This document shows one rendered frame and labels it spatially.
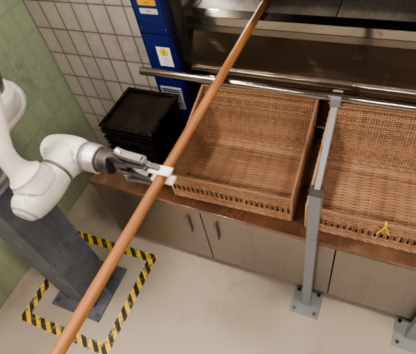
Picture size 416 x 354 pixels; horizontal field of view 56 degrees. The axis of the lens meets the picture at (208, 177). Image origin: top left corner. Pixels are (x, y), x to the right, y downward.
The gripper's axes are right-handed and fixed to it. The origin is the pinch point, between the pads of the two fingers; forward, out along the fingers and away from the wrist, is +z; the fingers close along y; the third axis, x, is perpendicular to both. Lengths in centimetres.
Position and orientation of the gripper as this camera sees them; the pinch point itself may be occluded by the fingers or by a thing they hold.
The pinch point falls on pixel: (161, 174)
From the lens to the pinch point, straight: 110.5
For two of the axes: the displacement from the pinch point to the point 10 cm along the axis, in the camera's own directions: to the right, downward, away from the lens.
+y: 1.5, 6.2, 7.7
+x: -3.8, 7.5, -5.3
